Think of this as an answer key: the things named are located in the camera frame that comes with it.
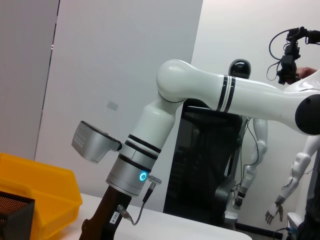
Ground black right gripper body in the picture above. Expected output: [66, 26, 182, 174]
[78, 185, 133, 240]

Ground black mesh pen holder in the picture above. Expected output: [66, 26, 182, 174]
[0, 191, 36, 240]

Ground yellow plastic storage bin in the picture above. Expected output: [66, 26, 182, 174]
[0, 152, 83, 240]

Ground black office chair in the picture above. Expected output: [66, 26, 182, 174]
[163, 98, 244, 226]

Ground white partition board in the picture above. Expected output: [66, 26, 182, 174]
[34, 0, 204, 213]

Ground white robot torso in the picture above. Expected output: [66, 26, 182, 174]
[223, 116, 320, 226]

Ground grey right gripper cable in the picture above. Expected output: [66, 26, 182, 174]
[116, 174, 163, 226]

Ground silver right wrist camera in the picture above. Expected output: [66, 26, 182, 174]
[71, 120, 123, 165]

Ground black floor cables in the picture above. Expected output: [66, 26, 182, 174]
[272, 224, 300, 240]

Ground black video camera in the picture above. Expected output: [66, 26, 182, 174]
[266, 26, 320, 86]

